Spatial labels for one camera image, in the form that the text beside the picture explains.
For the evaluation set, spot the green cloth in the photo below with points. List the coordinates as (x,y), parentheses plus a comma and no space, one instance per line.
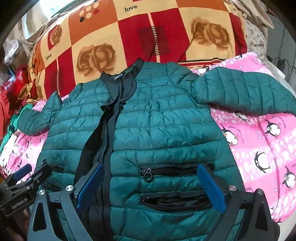
(17,118)

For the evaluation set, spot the pink penguin printed blanket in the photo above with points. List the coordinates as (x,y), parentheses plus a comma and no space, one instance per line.
(254,143)

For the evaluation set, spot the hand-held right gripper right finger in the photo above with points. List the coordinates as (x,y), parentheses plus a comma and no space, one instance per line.
(212,187)

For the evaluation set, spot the red cloth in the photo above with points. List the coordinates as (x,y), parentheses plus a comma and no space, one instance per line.
(9,97)

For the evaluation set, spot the red orange rose printed blanket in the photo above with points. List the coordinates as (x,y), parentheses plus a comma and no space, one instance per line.
(161,18)

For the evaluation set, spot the green puffer jacket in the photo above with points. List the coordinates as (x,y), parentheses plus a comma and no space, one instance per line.
(161,120)

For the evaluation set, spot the beige floral cloth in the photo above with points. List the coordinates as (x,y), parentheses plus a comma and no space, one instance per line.
(256,30)

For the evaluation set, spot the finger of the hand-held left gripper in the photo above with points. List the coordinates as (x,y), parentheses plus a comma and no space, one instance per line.
(22,172)
(41,173)

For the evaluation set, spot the pale crumpled cloth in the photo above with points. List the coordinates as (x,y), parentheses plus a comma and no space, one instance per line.
(25,39)

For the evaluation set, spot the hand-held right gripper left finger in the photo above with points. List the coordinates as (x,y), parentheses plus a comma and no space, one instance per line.
(90,183)

